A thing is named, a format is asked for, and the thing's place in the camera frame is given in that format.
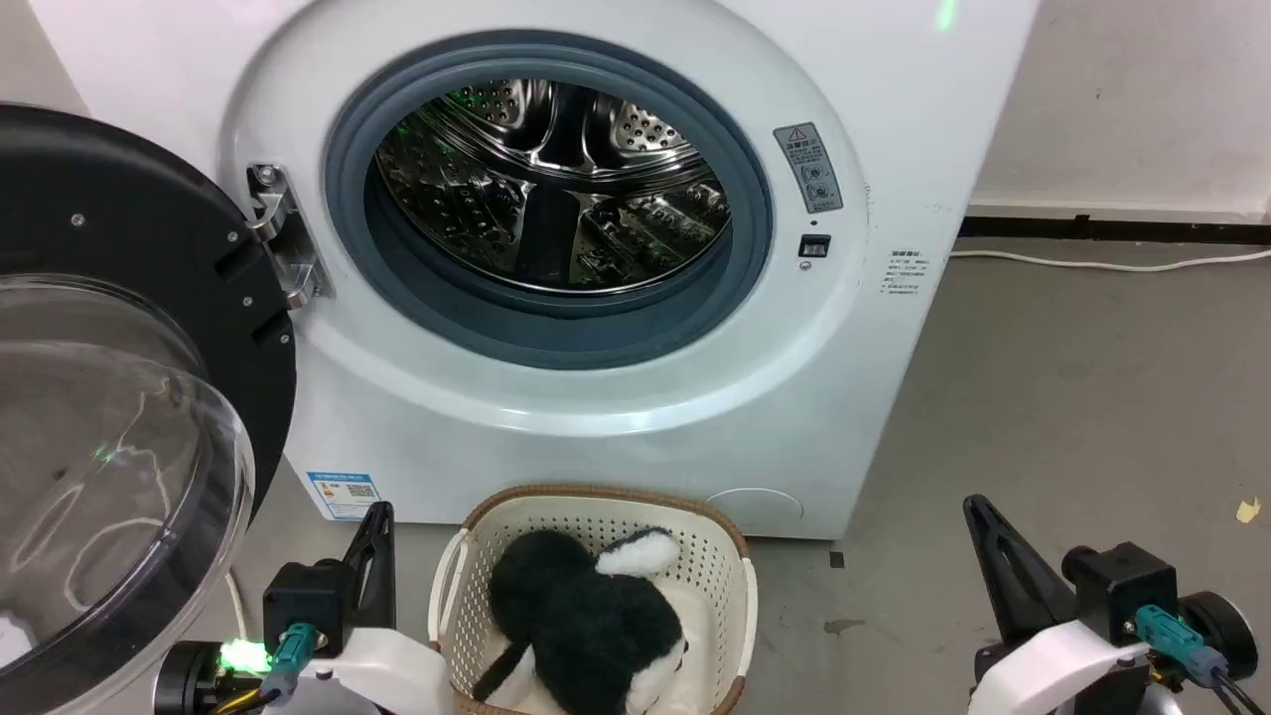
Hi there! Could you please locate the small printed text label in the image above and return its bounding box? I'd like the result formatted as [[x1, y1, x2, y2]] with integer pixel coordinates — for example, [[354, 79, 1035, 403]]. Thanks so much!
[[884, 250, 924, 297]]

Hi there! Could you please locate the black baseboard strip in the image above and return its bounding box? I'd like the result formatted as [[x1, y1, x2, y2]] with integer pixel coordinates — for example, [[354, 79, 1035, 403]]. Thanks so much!
[[958, 214, 1271, 247]]

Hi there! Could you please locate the teal plug right gripper cable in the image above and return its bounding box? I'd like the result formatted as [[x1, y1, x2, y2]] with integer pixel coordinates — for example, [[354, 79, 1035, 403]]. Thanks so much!
[[1134, 604, 1271, 715]]

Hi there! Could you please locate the thin white cord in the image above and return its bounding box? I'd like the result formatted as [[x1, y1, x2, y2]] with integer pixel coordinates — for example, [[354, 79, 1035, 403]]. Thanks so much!
[[223, 570, 249, 642]]

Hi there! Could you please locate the blue white energy label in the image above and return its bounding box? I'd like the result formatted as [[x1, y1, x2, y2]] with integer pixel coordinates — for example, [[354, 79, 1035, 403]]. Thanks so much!
[[306, 471, 383, 522]]

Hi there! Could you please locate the grey warning sticker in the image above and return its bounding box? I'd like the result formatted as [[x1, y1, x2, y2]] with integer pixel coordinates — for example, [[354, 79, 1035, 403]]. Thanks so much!
[[774, 122, 844, 215]]

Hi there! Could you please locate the grey rubber door gasket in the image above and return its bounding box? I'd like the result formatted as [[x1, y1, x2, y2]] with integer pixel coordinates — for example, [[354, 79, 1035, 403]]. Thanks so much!
[[325, 30, 775, 370]]

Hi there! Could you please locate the metal door hinge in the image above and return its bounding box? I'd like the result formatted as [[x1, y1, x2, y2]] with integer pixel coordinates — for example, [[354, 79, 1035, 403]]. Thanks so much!
[[245, 164, 334, 311]]

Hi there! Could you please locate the cream laundry basket brown rim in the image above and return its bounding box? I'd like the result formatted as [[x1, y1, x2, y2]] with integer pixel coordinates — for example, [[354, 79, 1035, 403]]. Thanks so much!
[[429, 485, 759, 715]]

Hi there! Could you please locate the teal plug left gripper cable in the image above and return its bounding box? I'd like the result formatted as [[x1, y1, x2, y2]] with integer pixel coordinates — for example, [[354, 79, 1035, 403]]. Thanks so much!
[[233, 623, 321, 714]]

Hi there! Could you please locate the white power cable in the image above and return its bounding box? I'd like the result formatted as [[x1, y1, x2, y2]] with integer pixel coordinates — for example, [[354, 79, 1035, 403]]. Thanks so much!
[[948, 248, 1271, 273]]

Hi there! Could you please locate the shiny steel washer drum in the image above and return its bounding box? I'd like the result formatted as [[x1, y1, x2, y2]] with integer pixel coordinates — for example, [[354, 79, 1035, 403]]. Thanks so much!
[[375, 79, 733, 295]]

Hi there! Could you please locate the black and white plush toy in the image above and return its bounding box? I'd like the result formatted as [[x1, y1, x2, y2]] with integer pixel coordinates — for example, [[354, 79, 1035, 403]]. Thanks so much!
[[472, 527, 688, 715]]

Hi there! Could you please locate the round white filter cover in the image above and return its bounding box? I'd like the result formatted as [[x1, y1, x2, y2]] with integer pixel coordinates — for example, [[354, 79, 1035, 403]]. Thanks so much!
[[703, 487, 803, 532]]

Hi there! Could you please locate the black washer door clear dome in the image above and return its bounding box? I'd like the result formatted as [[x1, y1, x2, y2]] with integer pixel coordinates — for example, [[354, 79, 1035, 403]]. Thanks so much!
[[0, 102, 297, 715]]

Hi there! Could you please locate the white front-load washing machine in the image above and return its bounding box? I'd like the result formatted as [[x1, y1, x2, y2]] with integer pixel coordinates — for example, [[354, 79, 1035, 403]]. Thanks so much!
[[30, 0, 1041, 540]]

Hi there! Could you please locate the teal plug gripper cable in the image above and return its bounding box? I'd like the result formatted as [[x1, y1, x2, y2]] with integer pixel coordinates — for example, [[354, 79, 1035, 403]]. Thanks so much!
[[233, 623, 321, 714], [1134, 604, 1271, 715]]

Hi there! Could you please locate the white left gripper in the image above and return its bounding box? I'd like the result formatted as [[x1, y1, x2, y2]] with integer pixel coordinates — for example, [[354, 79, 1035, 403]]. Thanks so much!
[[298, 501, 456, 715]]

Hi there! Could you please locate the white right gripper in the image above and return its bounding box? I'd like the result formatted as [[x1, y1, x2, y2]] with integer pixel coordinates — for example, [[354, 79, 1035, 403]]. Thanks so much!
[[962, 494, 1153, 715]]

